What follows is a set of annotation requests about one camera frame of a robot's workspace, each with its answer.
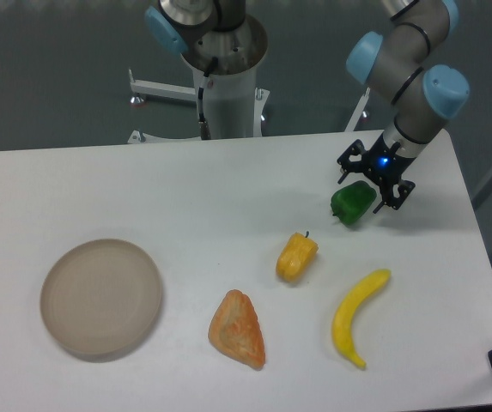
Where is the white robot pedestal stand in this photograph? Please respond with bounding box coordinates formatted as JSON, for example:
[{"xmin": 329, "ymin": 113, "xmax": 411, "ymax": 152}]
[{"xmin": 126, "ymin": 12, "xmax": 371, "ymax": 145}]

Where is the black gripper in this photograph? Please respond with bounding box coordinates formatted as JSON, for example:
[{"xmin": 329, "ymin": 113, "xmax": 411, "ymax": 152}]
[{"xmin": 337, "ymin": 135, "xmax": 416, "ymax": 213}]

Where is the yellow bell pepper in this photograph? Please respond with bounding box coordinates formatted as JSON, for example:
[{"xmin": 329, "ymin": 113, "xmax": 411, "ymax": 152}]
[{"xmin": 276, "ymin": 231, "xmax": 319, "ymax": 282}]

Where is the orange bread pastry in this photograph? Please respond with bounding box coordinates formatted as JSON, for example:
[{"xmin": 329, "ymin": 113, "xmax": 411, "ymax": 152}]
[{"xmin": 208, "ymin": 289, "xmax": 266, "ymax": 370}]

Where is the yellow banana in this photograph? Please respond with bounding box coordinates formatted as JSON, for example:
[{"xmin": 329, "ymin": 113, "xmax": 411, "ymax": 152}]
[{"xmin": 331, "ymin": 269, "xmax": 392, "ymax": 370}]

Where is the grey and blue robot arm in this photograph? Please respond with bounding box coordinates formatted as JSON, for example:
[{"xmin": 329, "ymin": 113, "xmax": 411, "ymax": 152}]
[{"xmin": 144, "ymin": 1, "xmax": 470, "ymax": 209}]

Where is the green bell pepper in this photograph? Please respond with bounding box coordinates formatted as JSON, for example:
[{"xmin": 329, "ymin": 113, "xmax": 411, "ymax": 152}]
[{"xmin": 331, "ymin": 181, "xmax": 377, "ymax": 226}]

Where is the black cable on pedestal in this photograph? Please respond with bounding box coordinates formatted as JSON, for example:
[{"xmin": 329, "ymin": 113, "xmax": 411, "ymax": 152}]
[{"xmin": 197, "ymin": 56, "xmax": 219, "ymax": 141}]

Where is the beige round plate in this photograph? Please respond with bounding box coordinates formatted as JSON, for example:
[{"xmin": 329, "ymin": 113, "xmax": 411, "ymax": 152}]
[{"xmin": 39, "ymin": 239, "xmax": 163, "ymax": 361}]

